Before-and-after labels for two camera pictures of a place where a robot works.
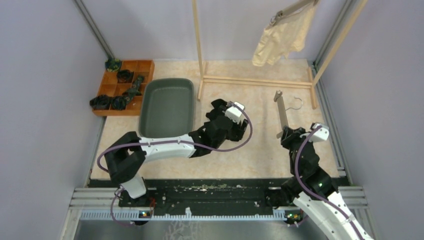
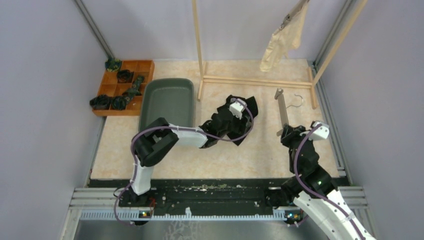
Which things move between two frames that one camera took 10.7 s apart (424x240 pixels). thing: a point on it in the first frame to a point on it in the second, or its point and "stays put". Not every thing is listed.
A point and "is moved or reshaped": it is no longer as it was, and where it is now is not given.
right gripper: x=290 y=135 stays put
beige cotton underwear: x=278 y=42 is moved or reshaped
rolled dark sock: x=119 y=102 stays put
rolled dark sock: x=101 y=102 stays put
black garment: x=216 y=112 to x=251 y=104
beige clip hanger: x=281 y=15 is moved or reshaped
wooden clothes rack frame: x=311 y=82 stays put
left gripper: x=238 y=133 stays put
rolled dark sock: x=124 y=76 stays put
